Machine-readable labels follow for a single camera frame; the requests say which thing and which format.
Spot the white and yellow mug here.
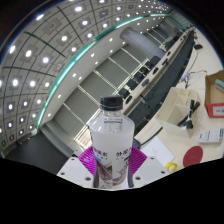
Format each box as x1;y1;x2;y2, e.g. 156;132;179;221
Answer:
165;162;178;173

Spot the row of black office chairs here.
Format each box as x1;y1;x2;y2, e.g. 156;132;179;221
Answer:
118;29;188;104

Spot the beige divided organizer box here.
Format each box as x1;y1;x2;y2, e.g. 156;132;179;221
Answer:
154;87;202;138

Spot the teal whiteboard eraser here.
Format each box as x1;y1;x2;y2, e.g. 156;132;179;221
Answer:
214;79;224;94

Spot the flat round red coaster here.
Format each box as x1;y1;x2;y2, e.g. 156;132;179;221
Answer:
182;145;204;168

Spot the open cardboard box red label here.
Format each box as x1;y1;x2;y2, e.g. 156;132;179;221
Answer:
203;69;224;118

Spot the clear plastic drink bottle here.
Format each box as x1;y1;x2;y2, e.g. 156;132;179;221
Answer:
88;94;136;190

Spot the long curved conference desk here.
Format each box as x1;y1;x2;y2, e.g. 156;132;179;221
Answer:
124;28;198;134

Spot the white printed paper sheet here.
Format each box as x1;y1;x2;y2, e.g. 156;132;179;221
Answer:
139;135;176;168

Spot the group of ceiling lights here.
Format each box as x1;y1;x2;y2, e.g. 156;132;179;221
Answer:
0;0;174;151

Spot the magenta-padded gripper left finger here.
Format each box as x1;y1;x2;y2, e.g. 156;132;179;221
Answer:
56;145;97;190

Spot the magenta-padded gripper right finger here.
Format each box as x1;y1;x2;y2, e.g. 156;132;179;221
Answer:
128;145;168;190

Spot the white remote control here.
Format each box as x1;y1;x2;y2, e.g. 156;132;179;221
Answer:
198;128;224;144

